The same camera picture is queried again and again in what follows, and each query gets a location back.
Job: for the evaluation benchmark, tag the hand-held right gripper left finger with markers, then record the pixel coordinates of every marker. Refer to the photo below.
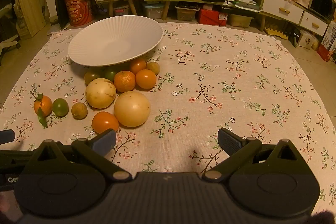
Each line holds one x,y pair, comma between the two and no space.
105,140

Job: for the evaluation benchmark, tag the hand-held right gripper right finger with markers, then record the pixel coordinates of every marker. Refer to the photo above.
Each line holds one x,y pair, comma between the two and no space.
228,140

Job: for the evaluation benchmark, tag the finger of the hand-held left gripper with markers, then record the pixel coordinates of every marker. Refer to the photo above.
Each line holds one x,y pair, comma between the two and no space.
14,156
6,136

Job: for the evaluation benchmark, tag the smooth orange tomato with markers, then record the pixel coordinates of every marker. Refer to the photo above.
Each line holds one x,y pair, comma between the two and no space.
105,121
146,79

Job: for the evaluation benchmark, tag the small yellow-brown citrus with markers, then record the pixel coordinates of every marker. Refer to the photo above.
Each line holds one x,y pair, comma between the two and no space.
79,110
153,67

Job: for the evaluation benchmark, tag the pale peach apple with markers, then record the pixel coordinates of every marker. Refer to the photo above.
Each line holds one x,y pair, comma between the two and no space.
132,108

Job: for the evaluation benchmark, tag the large yellow apple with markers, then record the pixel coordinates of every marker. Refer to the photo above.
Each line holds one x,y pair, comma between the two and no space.
100,92

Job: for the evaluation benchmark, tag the mandarin with green leaves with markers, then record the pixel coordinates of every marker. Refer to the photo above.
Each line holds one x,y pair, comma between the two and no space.
44,106

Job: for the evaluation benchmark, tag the round green citrus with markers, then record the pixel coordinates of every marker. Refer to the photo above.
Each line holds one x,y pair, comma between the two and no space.
60,107
111,73

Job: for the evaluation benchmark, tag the bumpy orange mandarin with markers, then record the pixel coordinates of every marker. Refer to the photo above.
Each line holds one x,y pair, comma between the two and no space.
124,81

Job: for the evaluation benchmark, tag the green-brown tomato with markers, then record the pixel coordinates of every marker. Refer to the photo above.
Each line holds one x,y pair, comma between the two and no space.
92,76

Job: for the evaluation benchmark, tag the orange tangerines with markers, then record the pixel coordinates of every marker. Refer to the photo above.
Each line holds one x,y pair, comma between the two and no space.
137,65

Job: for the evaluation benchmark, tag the white ribbed plate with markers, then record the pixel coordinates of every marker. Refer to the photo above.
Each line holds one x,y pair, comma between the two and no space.
113,43

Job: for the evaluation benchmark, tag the floral tablecloth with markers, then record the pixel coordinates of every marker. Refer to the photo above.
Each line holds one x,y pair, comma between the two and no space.
223,82

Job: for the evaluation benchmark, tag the white office chair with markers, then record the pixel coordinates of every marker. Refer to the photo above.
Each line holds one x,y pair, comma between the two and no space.
8,43

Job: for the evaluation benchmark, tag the yellow egg carton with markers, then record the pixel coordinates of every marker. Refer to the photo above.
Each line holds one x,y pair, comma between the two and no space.
275,32

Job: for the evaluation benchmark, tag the yellowish plastic box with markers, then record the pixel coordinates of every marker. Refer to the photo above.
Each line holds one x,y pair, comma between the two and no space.
240,19

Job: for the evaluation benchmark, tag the red storage box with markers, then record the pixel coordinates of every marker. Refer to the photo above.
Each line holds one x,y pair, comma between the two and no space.
210,16

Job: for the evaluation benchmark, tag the white printed box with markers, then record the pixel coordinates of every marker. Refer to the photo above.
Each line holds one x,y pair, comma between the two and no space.
305,39

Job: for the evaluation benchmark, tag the red printed gift box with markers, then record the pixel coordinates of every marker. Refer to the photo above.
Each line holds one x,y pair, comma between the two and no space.
325,53

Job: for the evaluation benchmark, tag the small clear plastic box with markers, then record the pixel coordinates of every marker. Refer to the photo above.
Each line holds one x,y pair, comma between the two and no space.
120,10

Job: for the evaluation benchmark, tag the red printed bag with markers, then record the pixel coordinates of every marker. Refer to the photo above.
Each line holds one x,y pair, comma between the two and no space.
77,11

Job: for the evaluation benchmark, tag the wooden board panel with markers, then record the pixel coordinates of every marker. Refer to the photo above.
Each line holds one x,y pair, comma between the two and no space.
29,6

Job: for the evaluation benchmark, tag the low wooden cabinet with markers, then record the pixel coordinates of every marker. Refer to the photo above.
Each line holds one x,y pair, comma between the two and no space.
263,11

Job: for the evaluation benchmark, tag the clear box with dark contents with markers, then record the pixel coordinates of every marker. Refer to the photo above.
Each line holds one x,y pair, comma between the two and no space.
186,12

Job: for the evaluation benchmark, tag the black flat board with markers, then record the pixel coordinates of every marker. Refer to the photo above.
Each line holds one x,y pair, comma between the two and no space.
59,11

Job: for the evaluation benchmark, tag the clear box with blue lid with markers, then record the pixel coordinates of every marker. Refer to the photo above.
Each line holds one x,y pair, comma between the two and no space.
152,10

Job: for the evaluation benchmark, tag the small white low cabinet drawer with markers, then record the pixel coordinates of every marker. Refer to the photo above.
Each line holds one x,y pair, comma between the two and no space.
307,19

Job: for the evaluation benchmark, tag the black microwave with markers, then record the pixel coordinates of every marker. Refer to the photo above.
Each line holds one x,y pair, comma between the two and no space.
321,6

